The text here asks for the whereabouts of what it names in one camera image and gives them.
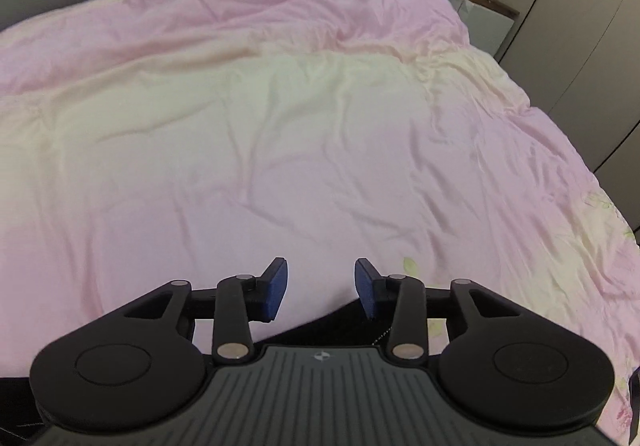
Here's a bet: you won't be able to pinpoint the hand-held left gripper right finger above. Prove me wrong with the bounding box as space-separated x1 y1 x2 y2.
354 257 526 358

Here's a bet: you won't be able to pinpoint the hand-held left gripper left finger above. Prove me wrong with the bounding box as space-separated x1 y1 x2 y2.
115 257 290 359

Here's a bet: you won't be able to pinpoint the black pants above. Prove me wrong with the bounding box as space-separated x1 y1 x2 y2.
0 299 451 446

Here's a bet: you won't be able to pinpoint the pink floral quilt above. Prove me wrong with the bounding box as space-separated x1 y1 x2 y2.
0 0 640 446

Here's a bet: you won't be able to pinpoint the white wooden-topped nightstand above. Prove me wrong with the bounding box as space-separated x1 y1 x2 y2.
411 0 521 58

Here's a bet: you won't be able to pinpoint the beige wardrobe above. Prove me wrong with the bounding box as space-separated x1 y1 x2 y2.
494 0 640 233

